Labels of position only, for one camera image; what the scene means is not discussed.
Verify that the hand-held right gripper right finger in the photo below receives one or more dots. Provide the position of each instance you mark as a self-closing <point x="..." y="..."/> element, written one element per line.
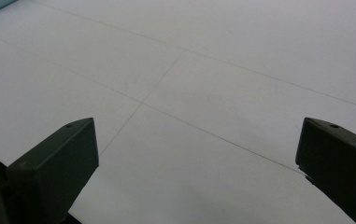
<point x="340" y="168"/>

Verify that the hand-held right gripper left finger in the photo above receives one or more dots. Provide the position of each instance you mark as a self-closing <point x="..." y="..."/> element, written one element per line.
<point x="54" y="168"/>

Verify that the white table cover sheet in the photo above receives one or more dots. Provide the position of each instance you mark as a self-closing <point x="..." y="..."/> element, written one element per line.
<point x="197" y="77"/>

